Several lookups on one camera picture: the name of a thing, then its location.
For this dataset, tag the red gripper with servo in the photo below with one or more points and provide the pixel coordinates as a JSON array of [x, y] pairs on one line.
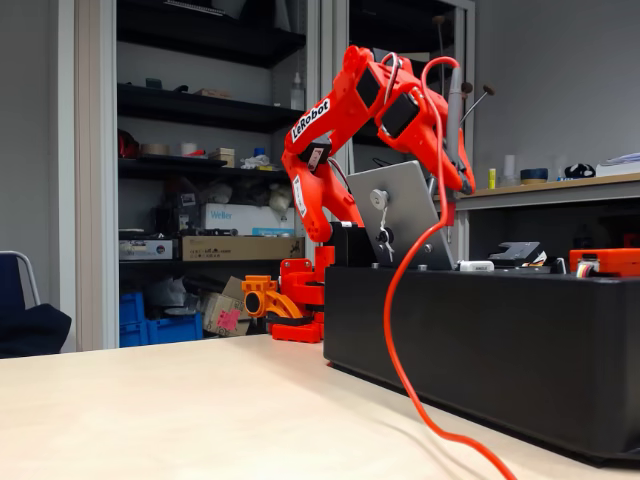
[[434, 131]]

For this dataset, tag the grey test probe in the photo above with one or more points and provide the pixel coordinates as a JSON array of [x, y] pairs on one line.
[[454, 115]]

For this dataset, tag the grey hinged door panel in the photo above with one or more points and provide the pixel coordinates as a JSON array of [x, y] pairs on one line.
[[410, 220]]

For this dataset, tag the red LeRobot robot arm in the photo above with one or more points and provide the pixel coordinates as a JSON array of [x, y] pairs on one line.
[[345, 85]]

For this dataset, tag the grey stand with cork knobs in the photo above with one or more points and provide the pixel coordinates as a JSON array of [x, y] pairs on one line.
[[433, 183]]

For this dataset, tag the dark tape roll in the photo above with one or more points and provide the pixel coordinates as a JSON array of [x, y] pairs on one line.
[[534, 175]]

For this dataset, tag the white rectangular block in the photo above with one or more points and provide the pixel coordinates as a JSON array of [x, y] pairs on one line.
[[475, 266]]

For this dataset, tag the black and white object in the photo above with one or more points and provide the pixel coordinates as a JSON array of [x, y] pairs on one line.
[[584, 171]]

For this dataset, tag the narrow cabinet with black shelves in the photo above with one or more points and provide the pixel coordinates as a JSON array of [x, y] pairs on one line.
[[360, 30]]

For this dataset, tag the wooden side desk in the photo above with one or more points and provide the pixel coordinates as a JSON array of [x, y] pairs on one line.
[[615, 182]]

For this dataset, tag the white fluffy bundle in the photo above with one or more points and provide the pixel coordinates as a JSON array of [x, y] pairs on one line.
[[276, 196]]

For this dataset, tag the paper stack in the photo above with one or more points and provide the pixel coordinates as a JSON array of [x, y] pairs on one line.
[[622, 162]]

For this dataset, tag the blue cap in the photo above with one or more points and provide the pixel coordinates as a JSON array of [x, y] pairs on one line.
[[259, 152]]

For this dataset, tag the white crumpled cloth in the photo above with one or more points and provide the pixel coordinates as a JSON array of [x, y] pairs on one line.
[[256, 161]]

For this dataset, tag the red display module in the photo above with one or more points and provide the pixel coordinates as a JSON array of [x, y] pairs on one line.
[[610, 260]]

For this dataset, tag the black task box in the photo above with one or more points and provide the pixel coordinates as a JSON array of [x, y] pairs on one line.
[[500, 350]]

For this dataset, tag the white Weller box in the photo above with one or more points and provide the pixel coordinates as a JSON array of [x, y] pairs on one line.
[[240, 220]]

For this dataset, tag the small cardboard box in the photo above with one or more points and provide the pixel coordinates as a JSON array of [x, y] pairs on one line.
[[223, 157]]

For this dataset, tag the orange table clamp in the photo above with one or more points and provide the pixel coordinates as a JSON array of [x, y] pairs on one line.
[[265, 300]]

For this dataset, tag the long cardboard box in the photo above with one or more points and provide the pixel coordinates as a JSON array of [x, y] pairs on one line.
[[225, 248]]

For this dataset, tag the wide cabinet with black shelves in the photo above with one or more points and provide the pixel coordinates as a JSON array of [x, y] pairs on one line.
[[210, 112]]

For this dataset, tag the flat small box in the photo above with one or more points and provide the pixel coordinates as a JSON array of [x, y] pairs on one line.
[[212, 93]]

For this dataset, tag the white tape roll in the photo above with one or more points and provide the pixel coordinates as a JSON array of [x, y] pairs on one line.
[[188, 149]]

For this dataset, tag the cardboard box with pink sticker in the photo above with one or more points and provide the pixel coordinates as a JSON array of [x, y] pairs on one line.
[[222, 315]]

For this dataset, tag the brown tape roll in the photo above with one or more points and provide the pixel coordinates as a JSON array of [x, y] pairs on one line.
[[154, 149]]

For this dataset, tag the white printed box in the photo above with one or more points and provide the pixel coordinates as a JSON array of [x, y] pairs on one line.
[[147, 250]]

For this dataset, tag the low blue plastic crate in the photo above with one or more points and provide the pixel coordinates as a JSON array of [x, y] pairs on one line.
[[175, 330]]

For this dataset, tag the red object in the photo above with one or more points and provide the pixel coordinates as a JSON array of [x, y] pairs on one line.
[[127, 145]]

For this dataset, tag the tall blue plastic crate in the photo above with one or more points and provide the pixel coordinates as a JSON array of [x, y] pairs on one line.
[[131, 320]]

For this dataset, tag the dark jacket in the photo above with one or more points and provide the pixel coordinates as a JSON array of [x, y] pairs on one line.
[[30, 330]]

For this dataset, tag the blue chair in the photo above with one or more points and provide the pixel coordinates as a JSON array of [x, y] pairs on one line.
[[10, 285]]

